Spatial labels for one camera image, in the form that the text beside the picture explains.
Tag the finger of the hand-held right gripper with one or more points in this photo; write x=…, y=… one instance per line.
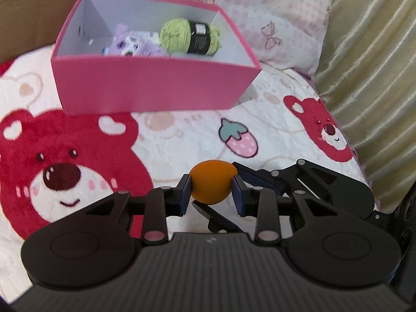
x=224, y=222
x=260, y=178

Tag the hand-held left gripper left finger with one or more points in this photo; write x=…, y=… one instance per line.
x=186, y=196

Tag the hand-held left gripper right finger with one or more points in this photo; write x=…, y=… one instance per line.
x=239, y=198

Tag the orange makeup sponge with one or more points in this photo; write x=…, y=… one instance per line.
x=213, y=182

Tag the pink cardboard box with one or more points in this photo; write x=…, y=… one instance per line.
x=152, y=84

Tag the purple plush toy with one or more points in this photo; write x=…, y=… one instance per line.
x=122, y=44

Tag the red bear print blanket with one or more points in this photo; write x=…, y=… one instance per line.
x=182, y=139

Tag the beige satin curtain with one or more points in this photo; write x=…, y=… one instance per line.
x=373, y=71

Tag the green yarn ball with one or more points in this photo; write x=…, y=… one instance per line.
x=177, y=35

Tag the pink patterned pillow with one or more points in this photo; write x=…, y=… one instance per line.
x=260, y=13

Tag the brown cardboard box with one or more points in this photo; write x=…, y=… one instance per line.
x=35, y=9

